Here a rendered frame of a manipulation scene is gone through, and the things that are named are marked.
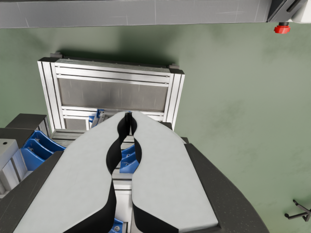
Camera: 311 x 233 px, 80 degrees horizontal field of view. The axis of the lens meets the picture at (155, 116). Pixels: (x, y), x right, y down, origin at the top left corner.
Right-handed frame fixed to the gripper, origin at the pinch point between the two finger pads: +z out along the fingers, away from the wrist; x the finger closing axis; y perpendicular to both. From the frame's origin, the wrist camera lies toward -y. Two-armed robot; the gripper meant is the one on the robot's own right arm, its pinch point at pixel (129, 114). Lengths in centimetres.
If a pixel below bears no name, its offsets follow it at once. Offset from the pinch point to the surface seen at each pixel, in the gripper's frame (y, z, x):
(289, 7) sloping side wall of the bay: -5.1, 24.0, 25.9
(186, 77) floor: 43, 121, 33
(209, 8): -5.0, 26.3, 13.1
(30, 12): -5.0, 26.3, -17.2
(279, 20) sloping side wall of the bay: -3.0, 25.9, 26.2
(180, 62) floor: 31, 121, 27
